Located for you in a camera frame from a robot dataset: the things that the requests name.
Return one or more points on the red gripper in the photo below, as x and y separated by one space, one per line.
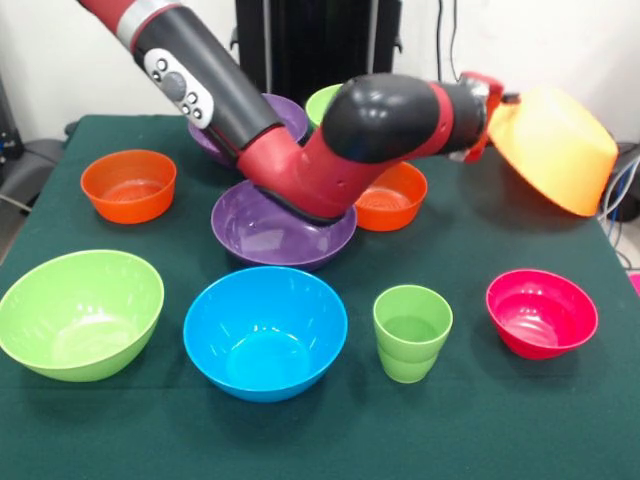
492 107

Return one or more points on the large orange bowl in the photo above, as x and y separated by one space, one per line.
555 150

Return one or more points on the purple bowl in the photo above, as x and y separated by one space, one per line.
287 115
260 240

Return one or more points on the large green bowl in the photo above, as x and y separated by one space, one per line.
75 320

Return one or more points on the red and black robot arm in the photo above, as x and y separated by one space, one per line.
280 160

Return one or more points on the orange-red bowl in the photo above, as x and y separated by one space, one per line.
395 210
127 200

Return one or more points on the small green bowl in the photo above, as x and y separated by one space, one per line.
320 107

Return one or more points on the pink cup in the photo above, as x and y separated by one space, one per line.
636 284

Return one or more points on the pink bowl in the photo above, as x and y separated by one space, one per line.
540 320

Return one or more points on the green cup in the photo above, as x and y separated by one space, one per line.
410 350

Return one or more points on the dark green tablecloth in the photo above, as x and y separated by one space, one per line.
450 425

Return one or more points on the blue bowl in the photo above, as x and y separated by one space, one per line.
265 340

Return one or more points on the grey office chair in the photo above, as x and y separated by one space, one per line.
40 165

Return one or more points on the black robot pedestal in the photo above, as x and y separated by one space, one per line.
320 40

